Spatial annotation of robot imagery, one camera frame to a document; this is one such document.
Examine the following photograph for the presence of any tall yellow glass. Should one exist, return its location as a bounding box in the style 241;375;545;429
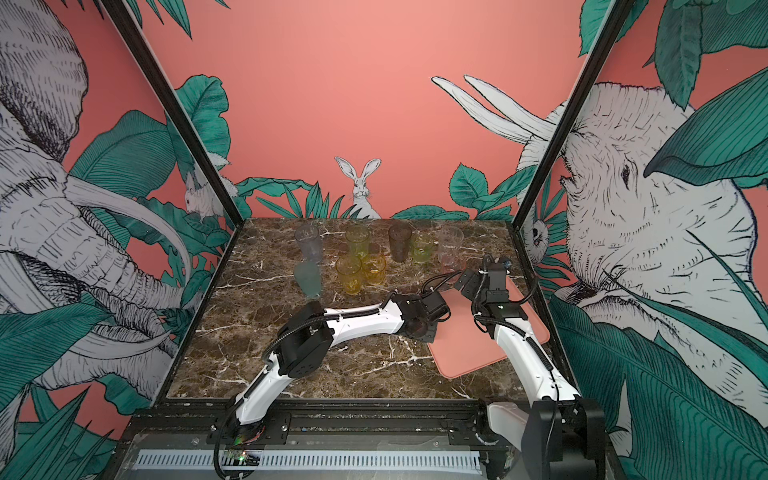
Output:
335;254;364;295

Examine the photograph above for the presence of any green glass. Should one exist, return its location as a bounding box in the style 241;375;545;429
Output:
411;231;435;264
345;222;371;259

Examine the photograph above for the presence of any clear blue tall glass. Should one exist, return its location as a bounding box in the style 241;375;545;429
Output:
294;222;324;264

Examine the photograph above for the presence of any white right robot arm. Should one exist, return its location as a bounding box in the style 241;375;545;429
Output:
456;254;606;479

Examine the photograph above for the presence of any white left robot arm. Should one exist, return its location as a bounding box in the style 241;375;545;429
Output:
210;291;450;445

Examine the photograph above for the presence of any pink tray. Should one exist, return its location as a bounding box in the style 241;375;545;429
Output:
427;277;550;379

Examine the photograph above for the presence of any pink clear glass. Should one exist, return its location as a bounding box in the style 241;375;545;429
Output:
438;225;464;272

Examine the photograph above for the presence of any short yellow glass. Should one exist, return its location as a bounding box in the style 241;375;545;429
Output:
361;254;387;285

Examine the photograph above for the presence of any dark smoky glass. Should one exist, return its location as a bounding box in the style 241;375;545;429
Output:
388;221;413;263

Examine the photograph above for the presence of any frosted teal glass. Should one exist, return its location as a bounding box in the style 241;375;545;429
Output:
293;260;322;298

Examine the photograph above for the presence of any white perforated strip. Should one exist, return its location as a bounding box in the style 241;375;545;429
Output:
130;449;484;475

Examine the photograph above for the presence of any black right corner post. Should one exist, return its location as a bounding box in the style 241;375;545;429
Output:
508;0;634;232

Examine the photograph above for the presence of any black corner post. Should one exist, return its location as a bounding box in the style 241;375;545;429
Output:
508;0;634;232
100;0;244;230

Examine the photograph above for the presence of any black front rail base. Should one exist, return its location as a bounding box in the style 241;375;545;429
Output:
104;398;625;480

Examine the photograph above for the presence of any black left corner post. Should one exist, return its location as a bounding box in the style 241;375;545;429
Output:
100;0;244;230

